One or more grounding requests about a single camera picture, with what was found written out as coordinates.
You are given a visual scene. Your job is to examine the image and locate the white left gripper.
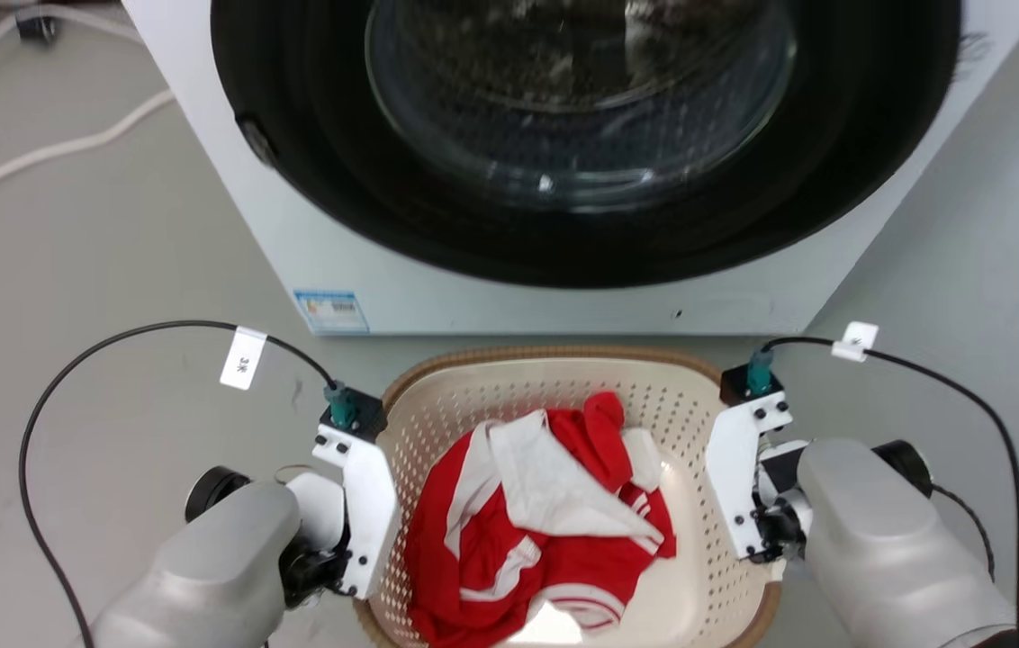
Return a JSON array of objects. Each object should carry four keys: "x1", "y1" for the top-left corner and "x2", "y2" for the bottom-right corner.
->
[{"x1": 279, "y1": 423, "x2": 403, "y2": 606}]

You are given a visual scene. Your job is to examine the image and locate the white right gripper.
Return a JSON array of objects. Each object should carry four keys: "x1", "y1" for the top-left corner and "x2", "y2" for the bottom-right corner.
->
[{"x1": 705, "y1": 391, "x2": 815, "y2": 565}]

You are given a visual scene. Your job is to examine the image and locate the beige perforated laundry basket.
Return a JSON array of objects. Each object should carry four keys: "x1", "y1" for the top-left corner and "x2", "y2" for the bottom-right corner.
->
[{"x1": 352, "y1": 346, "x2": 786, "y2": 648}]

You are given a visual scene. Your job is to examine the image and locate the red and white garment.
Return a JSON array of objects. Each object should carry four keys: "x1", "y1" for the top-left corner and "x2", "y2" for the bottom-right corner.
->
[{"x1": 402, "y1": 391, "x2": 679, "y2": 648}]

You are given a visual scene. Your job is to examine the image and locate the blue energy label sticker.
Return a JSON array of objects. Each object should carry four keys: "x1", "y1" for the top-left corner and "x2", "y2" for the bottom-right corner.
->
[{"x1": 293, "y1": 289, "x2": 371, "y2": 337}]

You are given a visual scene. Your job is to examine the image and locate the white washing machine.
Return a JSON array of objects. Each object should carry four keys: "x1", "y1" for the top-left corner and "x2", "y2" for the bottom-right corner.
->
[{"x1": 121, "y1": 0, "x2": 1019, "y2": 338}]

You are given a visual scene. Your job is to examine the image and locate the black round washer door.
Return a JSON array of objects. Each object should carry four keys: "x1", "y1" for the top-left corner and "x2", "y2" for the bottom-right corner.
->
[{"x1": 210, "y1": 0, "x2": 963, "y2": 290}]

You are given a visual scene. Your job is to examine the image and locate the black floor plug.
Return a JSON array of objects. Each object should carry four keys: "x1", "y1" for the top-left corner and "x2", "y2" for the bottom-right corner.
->
[{"x1": 14, "y1": 4, "x2": 61, "y2": 43}]

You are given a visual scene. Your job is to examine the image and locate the white right cable tag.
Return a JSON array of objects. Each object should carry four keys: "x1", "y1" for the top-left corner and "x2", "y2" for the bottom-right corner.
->
[{"x1": 830, "y1": 320, "x2": 880, "y2": 364}]

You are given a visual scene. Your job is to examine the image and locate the white cable tag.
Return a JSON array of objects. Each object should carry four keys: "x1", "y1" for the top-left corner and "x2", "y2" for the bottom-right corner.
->
[
  {"x1": 219, "y1": 325, "x2": 268, "y2": 392},
  {"x1": 830, "y1": 320, "x2": 880, "y2": 364}
]

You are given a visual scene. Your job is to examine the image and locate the white left cable tag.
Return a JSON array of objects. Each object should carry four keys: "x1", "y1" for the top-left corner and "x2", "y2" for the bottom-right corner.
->
[{"x1": 219, "y1": 325, "x2": 268, "y2": 392}]

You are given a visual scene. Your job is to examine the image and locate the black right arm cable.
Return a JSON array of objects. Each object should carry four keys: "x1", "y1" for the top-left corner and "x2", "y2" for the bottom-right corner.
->
[{"x1": 760, "y1": 335, "x2": 1019, "y2": 644}]

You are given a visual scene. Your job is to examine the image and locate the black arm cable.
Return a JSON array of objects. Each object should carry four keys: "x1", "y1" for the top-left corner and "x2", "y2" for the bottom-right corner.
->
[
  {"x1": 18, "y1": 319, "x2": 341, "y2": 648},
  {"x1": 760, "y1": 335, "x2": 1019, "y2": 644}
]

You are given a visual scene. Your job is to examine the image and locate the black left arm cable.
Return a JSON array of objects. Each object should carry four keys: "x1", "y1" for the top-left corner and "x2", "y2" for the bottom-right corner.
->
[{"x1": 18, "y1": 319, "x2": 341, "y2": 648}]

